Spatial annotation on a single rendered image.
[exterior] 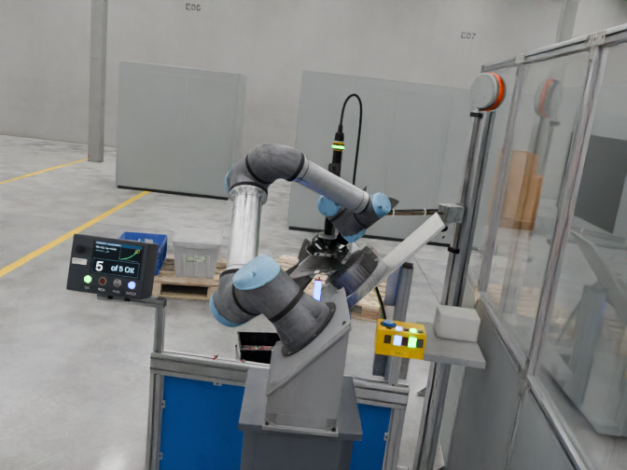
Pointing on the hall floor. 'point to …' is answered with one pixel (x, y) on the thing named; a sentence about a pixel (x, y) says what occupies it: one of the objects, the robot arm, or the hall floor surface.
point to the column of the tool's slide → (457, 269)
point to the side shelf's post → (435, 416)
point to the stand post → (401, 302)
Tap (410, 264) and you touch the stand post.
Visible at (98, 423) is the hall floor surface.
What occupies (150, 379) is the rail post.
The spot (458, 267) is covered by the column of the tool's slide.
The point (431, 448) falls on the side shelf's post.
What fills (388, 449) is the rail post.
